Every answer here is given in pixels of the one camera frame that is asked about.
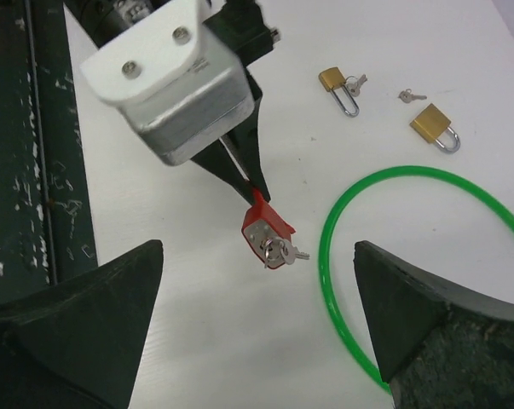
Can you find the keys of large padlock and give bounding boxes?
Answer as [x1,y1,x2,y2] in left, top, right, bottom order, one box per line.
[398,89,427,103]

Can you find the small brass padlock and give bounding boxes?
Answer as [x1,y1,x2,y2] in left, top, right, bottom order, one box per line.
[318,66,360,118]

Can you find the green cable lock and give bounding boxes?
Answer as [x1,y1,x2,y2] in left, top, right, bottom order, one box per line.
[317,165,514,395]

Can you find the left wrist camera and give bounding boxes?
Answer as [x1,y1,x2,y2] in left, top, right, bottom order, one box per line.
[81,1,255,166]

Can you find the keys of red lock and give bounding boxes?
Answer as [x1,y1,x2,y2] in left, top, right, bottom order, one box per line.
[263,237,310,269]

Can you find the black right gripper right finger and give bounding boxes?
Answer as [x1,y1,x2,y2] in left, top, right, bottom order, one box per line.
[354,241,514,408]

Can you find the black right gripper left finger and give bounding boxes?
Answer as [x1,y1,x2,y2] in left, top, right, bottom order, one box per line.
[0,239,164,408]

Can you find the keys of small padlock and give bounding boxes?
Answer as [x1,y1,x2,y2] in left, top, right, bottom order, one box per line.
[346,74,367,97]

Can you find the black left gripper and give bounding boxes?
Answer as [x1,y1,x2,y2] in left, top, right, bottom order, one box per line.
[192,0,280,205]

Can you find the large brass padlock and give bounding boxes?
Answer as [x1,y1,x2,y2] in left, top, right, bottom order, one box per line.
[409,103,461,154]

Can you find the red cable lock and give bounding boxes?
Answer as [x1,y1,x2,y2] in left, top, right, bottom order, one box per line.
[241,187,296,269]

